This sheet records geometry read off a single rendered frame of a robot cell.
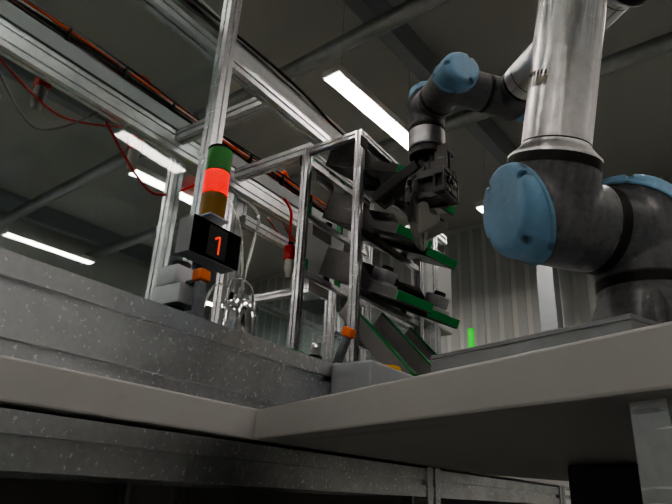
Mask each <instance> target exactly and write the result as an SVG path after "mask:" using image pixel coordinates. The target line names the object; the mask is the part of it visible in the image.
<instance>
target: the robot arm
mask: <svg viewBox="0 0 672 504"><path fill-rule="evenodd" d="M645 1H647V0H538V6H537V14H536V23H535V31H534V40H533V42H532V43H531V44H530V45H529V46H528V48H527V49H526V50H525V51H524V52H523V53H522V54H521V55H520V56H519V58H518V59H517V60H516V61H515V62H514V63H513V64H512V65H511V66H510V67H509V69H508V70H507V71H506V72H505V73H504V74H503V75H502V76H501V77H500V76H496V75H493V74H489V73H485V72H481V71H479V67H478V64H477V63H476V61H475V60H474V59H473V58H470V57H469V56H468V55H467V54H465V53H462V52H453V53H450V54H448V55H447V56H446V57H445V58H444V59H443V60H442V61H441V62H440V64H439V65H438V66H437V67H436V68H435V69H434V71H433V74H432V75H431V77H430V78H429V79H428V81H422V82H419V83H418V84H417V85H414V86H413V87H412V88H411V89H410V92H409V99H408V104H407V107H408V152H409V160H410V162H411V163H410V164H408V165H407V166H406V167H405V168H403V169H402V170H401V171H400V172H398V173H397V174H396V175H394V176H393V177H392V178H391V179H389V180H388V181H387V182H386V183H384V184H383V185H382V186H380V187H379V188H378V189H377V190H375V191H374V192H373V193H372V194H371V197H372V198H373V200H374V202H375V203H377V204H378V205H379V206H380V207H382V208H383V209H387V208H388V207H390V206H391V205H392V204H394V203H395V202H396V201H397V200H399V199H400V198H401V197H403V196H404V195H405V208H406V213H407V218H408V222H409V225H410V230H411V233H412V236H413V239H414V242H415V244H416V246H417V247H418V249H419V250H420V251H421V252H423V251H425V249H426V247H427V245H428V241H429V240H430V239H432V238H434V237H436V236H438V235H440V234H442V233H444V232H446V231H447V229H448V224H447V222H444V221H440V216H439V215H437V212H436V210H433V209H435V208H439V209H441V210H442V209H446V208H450V206H453V205H457V204H459V185H458V180H457V177H456V173H455V172H454V171H453V170H451V158H453V157H454V151H453V150H452V149H450V147H449V146H448V144H447V143H445V118H446V116H447V115H448V114H449V113H450V112H451V111H452V110H453V109H454V108H455V107H460V108H464V109H468V110H472V111H476V112H480V113H484V114H488V115H492V116H496V117H499V118H502V119H504V120H507V121H517V122H524V125H523V133H522V142H521V146H520V147H519V148H517V149H516V150H515V151H513V152H512V153H511V154H509V156H508V159H507V164H504V165H502V166H501V167H499V168H498V169H497V170H496V171H495V172H494V174H493V175H492V177H491V179H490V181H489V184H490V187H488V188H486V191H485V196H484V201H483V223H484V228H485V232H486V235H487V238H488V240H489V241H490V242H491V244H492V246H493V248H494V249H495V250H496V251H497V252H498V253H500V254H501V255H503V256H505V257H508V258H511V259H516V260H520V261H522V262H524V263H526V264H529V265H543V266H549V267H554V268H559V269H564V270H570V271H575V272H580V273H586V274H591V275H593V276H594V285H595V294H596V307H595V311H594V316H593V320H592V321H596V320H600V319H605V318H610V317H614V316H619V315H624V314H628V313H631V314H634V315H637V316H640V317H644V318H647V319H650V320H653V321H656V322H659V323H666V322H671V321H672V184H670V183H669V182H667V181H665V180H663V179H661V178H658V177H654V176H650V175H643V174H634V175H633V176H631V177H628V176H626V175H625V174H624V175H617V176H613V177H609V178H606V179H604V180H602V178H603V168H604V160H603V159H602V158H601V157H600V156H599V155H598V154H597V153H596V152H595V151H594V150H593V148H592V145H593V135H594V126H595V116H596V106H597V97H598V87H599V77H600V68H601V58H602V49H603V39H604V31H605V30H607V29H608V28H609V27H610V26H611V25H612V24H613V23H614V22H615V21H616V20H617V19H618V18H619V17H620V16H621V15H622V14H623V13H624V12H625V11H626V10H627V9H628V8H630V7H639V6H641V5H642V4H643V3H645ZM451 171H453V172H451ZM454 174H455V175H454ZM451 177H452V178H451Z"/></svg>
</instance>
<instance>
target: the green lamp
mask: <svg viewBox="0 0 672 504"><path fill-rule="evenodd" d="M232 159H233V152H232V151H231V150H230V149H228V148H226V147H223V146H213V147H210V148H209V149H208V154H207V160H206V167H205V171H206V170H207V169H209V168H220V169H223V170H225V171H227V172H228V173H229V174H231V166H232Z"/></svg>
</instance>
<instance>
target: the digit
mask: <svg viewBox="0 0 672 504"><path fill-rule="evenodd" d="M227 240H228V233H227V232H225V231H223V230H221V229H219V228H218V227H216V226H214V225H212V224H210V228H209V235H208V242H207V249H206V254H208V255H210V256H212V257H214V258H216V259H218V260H220V261H223V262H225V256H226V248H227Z"/></svg>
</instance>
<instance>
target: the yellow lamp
mask: <svg viewBox="0 0 672 504"><path fill-rule="evenodd" d="M226 204H227V197H226V195H225V194H223V193H221V192H218V191H205V192H203V193H202V194H201V200H200V206H199V213H198V215H202V214H205V213H208V212H212V213H214V214H216V215H218V216H220V217H222V218H223V219H225V212H226Z"/></svg>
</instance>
